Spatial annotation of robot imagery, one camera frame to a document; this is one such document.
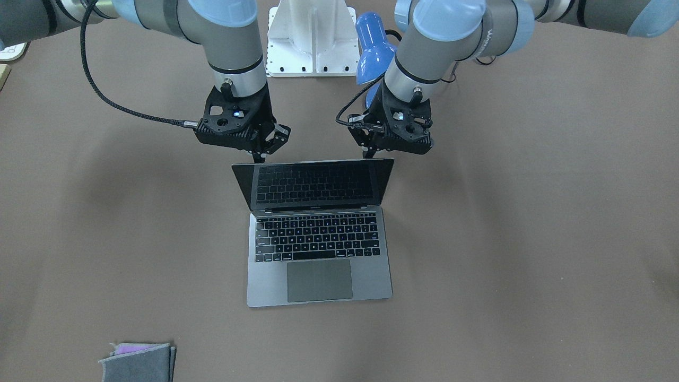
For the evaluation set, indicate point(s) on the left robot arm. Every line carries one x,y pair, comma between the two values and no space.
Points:
401,79

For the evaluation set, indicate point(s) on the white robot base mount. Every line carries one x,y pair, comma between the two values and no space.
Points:
312,38

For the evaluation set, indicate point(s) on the wooden cutting board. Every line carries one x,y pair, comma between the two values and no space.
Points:
5,70

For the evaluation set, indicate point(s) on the blue desk lamp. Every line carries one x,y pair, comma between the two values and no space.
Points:
376,51

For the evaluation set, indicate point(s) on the cream plastic tray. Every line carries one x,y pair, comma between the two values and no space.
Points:
12,53

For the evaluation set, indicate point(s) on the grey laptop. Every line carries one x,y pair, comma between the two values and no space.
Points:
316,231

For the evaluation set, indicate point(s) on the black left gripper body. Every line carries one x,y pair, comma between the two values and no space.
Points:
379,106

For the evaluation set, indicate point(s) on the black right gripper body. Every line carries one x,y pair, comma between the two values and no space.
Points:
263,113

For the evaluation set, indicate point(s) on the grey folded cloth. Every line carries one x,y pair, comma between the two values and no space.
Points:
139,362

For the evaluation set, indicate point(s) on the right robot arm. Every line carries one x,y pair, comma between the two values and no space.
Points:
227,31

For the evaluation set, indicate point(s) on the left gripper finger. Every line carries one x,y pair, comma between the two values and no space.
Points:
369,152

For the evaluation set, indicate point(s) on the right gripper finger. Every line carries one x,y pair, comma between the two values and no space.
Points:
270,137

